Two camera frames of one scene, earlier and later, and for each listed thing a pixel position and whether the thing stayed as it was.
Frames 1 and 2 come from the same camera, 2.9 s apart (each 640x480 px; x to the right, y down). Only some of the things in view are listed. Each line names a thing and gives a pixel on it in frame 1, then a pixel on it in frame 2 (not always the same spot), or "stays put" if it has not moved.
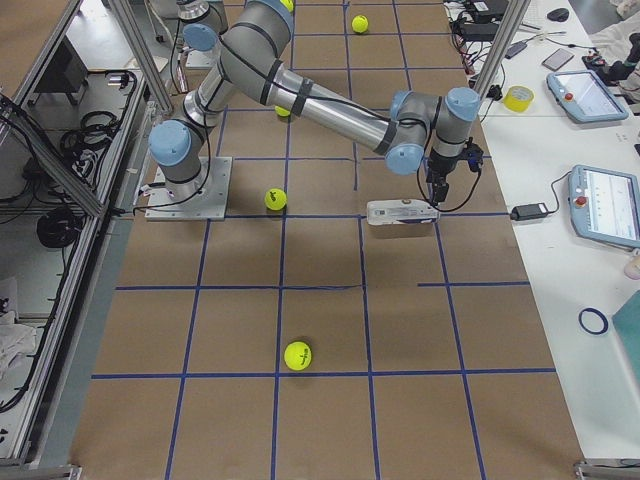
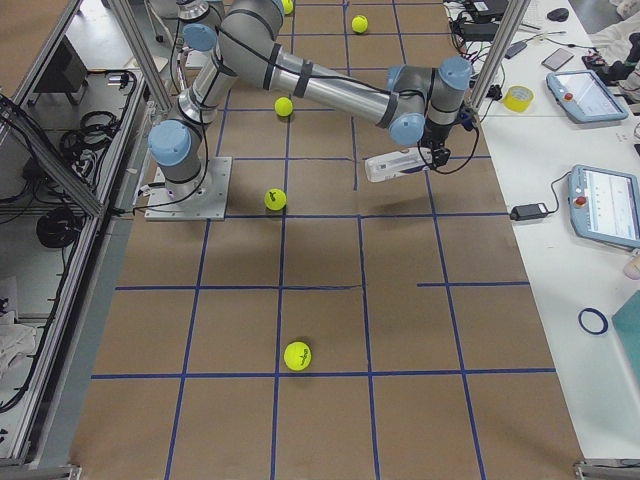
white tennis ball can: [393, 211] to [386, 166]
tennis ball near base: [275, 199] stays put
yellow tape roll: [518, 98] stays put
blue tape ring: [600, 314] stays put
